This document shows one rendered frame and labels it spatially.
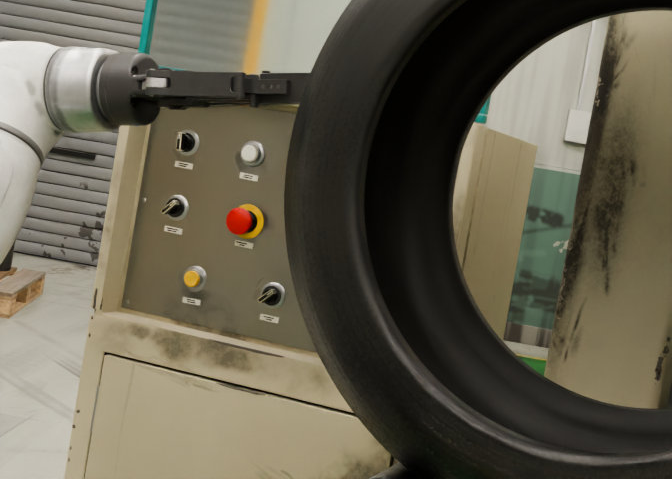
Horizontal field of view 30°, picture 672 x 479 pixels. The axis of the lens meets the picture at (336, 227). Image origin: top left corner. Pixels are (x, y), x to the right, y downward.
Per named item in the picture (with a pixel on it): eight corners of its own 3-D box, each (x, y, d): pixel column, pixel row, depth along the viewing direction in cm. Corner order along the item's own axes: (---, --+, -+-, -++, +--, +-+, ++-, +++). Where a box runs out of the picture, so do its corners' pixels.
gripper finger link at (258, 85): (244, 80, 125) (231, 76, 123) (290, 80, 124) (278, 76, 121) (243, 95, 125) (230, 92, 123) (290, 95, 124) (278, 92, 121)
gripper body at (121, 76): (94, 48, 127) (176, 46, 124) (136, 59, 135) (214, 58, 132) (92, 121, 127) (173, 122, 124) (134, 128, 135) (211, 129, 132)
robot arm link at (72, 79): (93, 53, 138) (140, 52, 135) (90, 135, 138) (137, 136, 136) (45, 40, 129) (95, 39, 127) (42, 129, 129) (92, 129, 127)
